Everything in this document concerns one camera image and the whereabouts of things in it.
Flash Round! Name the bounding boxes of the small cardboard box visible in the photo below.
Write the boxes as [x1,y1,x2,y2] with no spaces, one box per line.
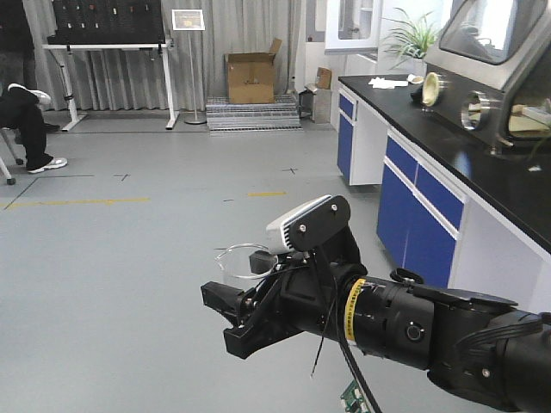
[315,67,332,89]

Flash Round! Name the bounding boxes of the green potted plant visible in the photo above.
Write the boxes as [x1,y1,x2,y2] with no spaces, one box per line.
[383,7,441,70]

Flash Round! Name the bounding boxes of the large cardboard box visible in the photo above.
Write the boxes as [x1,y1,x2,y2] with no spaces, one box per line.
[226,38,282,104]

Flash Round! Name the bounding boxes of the white-framed black pegboard stand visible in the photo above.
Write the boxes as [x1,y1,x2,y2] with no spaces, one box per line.
[42,1,177,129]

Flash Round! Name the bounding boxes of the metal grate platform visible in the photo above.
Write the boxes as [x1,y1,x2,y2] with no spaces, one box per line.
[206,95,302,133]

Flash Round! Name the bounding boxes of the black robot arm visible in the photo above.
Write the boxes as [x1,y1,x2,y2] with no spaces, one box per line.
[201,218,550,412]

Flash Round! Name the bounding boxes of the white papers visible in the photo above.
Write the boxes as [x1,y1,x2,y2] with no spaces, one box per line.
[368,77,409,89]

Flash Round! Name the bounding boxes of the seated person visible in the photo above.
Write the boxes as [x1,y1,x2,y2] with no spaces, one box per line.
[1,1,68,174]

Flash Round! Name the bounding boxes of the cream glove port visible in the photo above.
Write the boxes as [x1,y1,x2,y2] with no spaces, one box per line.
[422,71,444,107]

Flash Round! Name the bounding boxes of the clear glass beaker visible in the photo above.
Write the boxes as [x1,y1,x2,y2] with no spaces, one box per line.
[215,243,275,290]

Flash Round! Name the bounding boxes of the sign stand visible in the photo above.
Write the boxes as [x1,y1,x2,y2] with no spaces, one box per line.
[171,9,207,125]

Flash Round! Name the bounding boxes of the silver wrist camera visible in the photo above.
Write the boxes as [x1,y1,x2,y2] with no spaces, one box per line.
[266,194,350,255]

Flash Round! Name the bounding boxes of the glass-door glove box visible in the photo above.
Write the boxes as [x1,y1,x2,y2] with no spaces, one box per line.
[422,1,550,155]

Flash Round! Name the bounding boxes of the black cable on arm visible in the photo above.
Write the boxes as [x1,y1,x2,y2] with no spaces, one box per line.
[309,244,384,413]

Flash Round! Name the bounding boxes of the white wall cabinet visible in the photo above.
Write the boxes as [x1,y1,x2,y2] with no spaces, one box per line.
[325,0,382,55]

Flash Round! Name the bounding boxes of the green circuit board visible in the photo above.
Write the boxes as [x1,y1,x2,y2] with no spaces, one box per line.
[340,380,370,413]

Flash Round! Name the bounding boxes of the blue and white lab bench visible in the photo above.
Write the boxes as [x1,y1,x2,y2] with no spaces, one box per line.
[337,76,550,312]

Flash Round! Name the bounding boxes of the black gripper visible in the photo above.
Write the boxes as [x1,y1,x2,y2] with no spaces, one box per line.
[201,222,367,359]

